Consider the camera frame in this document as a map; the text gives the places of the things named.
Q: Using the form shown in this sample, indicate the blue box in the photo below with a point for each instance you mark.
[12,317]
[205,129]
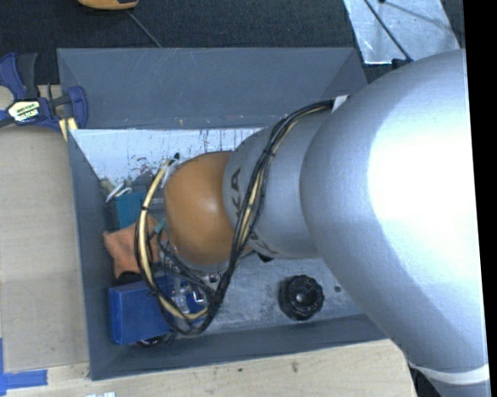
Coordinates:
[131,312]

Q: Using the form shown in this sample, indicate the orange cloth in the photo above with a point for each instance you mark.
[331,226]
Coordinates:
[122,244]

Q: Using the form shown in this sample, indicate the teal box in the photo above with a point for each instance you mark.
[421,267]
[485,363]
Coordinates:
[128,208]

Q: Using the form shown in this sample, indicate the black ribbed round knob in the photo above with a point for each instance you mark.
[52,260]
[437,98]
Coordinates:
[301,298]

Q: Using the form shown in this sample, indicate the pale wood board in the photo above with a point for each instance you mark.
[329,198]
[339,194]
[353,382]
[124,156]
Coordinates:
[34,234]

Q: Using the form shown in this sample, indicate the grey metal bin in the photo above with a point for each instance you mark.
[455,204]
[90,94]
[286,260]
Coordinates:
[206,86]

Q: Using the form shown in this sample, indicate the black cylinder on white bracket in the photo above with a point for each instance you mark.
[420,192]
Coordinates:
[168,168]

